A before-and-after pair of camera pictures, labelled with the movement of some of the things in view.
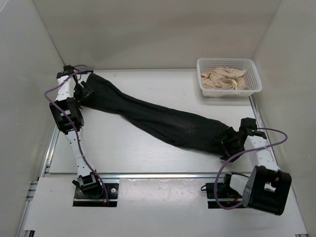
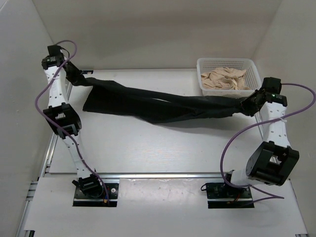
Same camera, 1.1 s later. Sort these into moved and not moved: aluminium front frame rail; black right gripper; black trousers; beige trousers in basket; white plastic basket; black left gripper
Moved: black right gripper; black left gripper; black trousers
Not moved: beige trousers in basket; white plastic basket; aluminium front frame rail
